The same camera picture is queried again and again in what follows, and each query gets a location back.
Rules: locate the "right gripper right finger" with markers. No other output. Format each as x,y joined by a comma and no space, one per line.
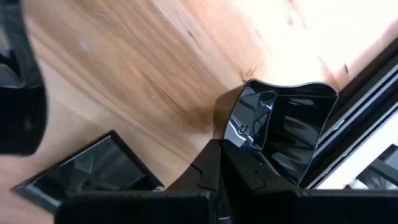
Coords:
245,179

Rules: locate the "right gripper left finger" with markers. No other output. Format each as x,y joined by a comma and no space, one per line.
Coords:
205,174

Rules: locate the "small black square plate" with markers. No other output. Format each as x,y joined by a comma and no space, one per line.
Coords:
93,168

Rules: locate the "black metal table frame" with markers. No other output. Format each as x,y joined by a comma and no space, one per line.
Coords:
348,102

